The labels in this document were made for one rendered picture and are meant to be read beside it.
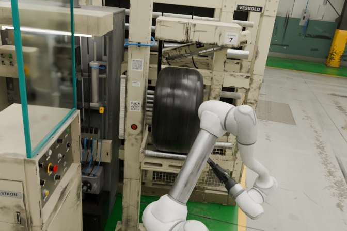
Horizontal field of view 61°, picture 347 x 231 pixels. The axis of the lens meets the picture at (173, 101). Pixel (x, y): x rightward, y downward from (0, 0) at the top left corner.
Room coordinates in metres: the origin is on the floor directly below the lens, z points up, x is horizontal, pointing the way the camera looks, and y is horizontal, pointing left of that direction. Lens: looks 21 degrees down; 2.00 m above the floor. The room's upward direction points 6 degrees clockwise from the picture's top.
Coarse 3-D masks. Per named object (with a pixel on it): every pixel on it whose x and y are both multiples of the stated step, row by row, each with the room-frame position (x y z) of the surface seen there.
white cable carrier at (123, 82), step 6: (126, 84) 1.89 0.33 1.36; (126, 90) 1.90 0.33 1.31; (120, 96) 1.86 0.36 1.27; (126, 96) 1.91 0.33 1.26; (120, 102) 1.86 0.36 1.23; (120, 108) 1.86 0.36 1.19; (120, 114) 1.86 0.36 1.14; (120, 120) 1.86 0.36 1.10; (120, 126) 1.86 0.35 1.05; (120, 132) 1.86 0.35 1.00; (120, 138) 1.86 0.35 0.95
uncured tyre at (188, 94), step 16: (160, 80) 1.80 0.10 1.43; (176, 80) 1.79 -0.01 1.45; (192, 80) 1.80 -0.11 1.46; (160, 96) 1.70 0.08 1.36; (176, 96) 1.70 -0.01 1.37; (192, 96) 1.71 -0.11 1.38; (160, 112) 1.65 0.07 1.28; (176, 112) 1.65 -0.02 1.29; (192, 112) 1.66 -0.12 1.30; (160, 128) 1.64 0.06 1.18; (176, 128) 1.64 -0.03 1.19; (192, 128) 1.64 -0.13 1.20; (160, 144) 1.68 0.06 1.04; (176, 144) 1.67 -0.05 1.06; (192, 144) 1.68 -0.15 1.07
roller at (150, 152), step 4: (148, 152) 1.78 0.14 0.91; (152, 152) 1.78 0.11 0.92; (156, 152) 1.78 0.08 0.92; (160, 152) 1.78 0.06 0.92; (164, 152) 1.79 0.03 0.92; (168, 152) 1.79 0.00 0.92; (172, 152) 1.80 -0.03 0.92; (156, 156) 1.78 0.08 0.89; (160, 156) 1.78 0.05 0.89; (164, 156) 1.77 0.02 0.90; (168, 156) 1.77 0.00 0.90; (172, 156) 1.77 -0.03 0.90; (176, 156) 1.77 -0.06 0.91; (180, 156) 1.77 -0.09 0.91; (184, 156) 1.78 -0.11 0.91
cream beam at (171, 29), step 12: (156, 24) 2.12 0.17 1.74; (168, 24) 2.11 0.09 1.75; (180, 24) 2.11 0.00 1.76; (192, 24) 2.11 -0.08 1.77; (204, 24) 2.11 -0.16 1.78; (216, 24) 2.14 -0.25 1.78; (228, 24) 2.22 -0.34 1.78; (156, 36) 2.11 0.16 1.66; (168, 36) 2.11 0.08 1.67; (180, 36) 2.11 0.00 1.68; (192, 36) 2.11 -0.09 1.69; (204, 36) 2.11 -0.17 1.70; (216, 36) 2.11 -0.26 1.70; (240, 36) 2.11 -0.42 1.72
